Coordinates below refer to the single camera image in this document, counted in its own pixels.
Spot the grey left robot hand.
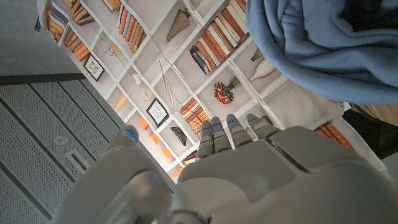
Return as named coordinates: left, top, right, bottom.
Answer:
left=51, top=113, right=398, bottom=224

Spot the printed bookshelf backdrop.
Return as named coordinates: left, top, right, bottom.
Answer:
left=35, top=0, right=388, bottom=181

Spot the rectangular ceiling vent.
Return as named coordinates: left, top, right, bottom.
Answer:
left=64, top=148, right=91, bottom=171

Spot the blue hoodie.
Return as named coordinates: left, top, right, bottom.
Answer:
left=245, top=0, right=398, bottom=105

